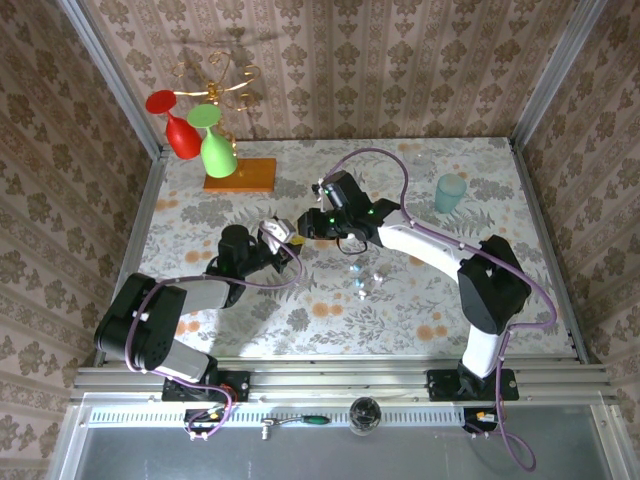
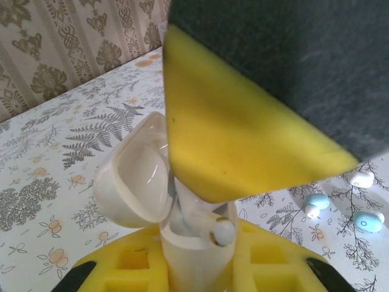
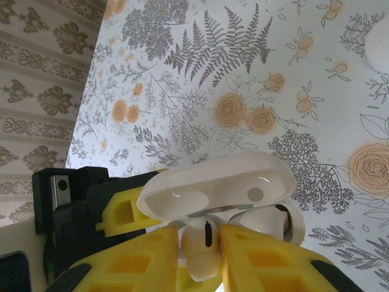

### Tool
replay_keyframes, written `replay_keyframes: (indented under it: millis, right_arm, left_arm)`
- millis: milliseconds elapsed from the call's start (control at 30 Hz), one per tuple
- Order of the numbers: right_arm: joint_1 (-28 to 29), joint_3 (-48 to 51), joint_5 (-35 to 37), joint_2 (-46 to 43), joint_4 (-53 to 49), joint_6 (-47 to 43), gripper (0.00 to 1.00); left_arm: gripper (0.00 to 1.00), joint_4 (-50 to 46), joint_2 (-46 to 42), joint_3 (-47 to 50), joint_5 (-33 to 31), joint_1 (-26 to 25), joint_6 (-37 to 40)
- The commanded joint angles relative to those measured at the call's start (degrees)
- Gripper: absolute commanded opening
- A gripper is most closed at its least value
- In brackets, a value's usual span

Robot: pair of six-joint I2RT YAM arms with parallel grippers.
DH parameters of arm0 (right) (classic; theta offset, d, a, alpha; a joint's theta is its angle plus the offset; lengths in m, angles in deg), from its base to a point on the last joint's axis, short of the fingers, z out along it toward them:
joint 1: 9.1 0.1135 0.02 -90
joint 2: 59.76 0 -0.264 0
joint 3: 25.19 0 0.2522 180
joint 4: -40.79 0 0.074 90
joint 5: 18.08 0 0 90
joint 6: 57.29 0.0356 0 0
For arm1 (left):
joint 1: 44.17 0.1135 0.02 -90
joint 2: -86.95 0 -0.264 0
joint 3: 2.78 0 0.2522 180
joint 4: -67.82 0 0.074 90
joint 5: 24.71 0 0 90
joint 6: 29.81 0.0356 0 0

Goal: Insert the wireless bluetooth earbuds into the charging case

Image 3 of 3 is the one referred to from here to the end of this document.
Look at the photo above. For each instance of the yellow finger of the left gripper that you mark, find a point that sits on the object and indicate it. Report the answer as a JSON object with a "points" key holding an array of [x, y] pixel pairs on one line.
{"points": [[206, 287], [121, 219]]}

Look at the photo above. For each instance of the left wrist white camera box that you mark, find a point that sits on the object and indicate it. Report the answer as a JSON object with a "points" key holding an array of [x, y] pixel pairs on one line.
{"points": [[18, 240]]}

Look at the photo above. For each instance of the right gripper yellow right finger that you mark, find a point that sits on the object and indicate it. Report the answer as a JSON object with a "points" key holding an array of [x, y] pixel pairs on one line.
{"points": [[273, 273]]}

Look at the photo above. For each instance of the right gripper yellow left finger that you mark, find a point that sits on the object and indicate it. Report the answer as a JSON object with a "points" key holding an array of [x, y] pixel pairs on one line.
{"points": [[121, 267]]}

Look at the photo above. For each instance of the white oval earbud case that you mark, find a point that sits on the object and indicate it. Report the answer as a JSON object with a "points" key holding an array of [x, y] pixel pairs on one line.
{"points": [[380, 48]]}

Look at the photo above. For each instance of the white rectangular earbud case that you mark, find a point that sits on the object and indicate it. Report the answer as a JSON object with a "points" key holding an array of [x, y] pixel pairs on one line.
{"points": [[212, 182]]}

